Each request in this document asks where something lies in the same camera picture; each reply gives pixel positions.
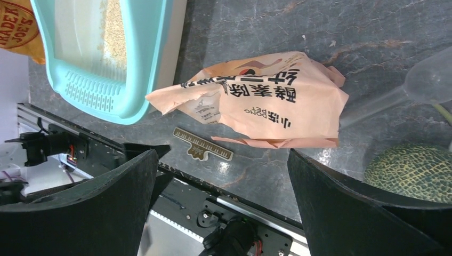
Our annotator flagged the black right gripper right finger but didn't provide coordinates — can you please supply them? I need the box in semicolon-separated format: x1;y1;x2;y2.
287;149;451;255

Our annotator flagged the teal plastic litter box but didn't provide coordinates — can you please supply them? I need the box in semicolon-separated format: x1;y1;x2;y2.
31;1;187;125

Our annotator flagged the green netted melon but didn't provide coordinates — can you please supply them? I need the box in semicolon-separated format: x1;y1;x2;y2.
364;143;451;204

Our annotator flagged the pink cat litter bag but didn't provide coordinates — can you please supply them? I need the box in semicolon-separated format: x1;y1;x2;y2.
146;51;349;149

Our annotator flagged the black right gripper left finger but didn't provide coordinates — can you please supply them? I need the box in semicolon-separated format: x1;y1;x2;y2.
1;150;158;255

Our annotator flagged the orange Trader Joe's bag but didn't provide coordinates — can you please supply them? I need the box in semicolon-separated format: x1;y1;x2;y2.
1;0;46;65

